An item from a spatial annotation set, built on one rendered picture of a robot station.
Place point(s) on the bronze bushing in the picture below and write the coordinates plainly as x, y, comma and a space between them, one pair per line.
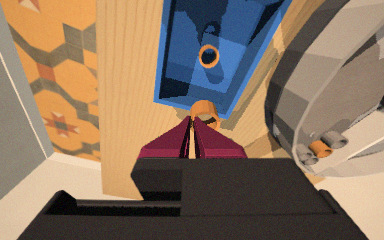
214, 61
320, 149
205, 107

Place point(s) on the grey metal bushing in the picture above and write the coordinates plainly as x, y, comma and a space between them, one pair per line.
311, 161
303, 152
334, 139

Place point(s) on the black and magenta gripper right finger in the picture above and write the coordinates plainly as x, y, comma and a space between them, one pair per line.
209, 143

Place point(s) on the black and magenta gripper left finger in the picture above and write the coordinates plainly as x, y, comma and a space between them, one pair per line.
173, 143

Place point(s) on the blue crate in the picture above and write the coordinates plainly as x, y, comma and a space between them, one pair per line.
240, 30

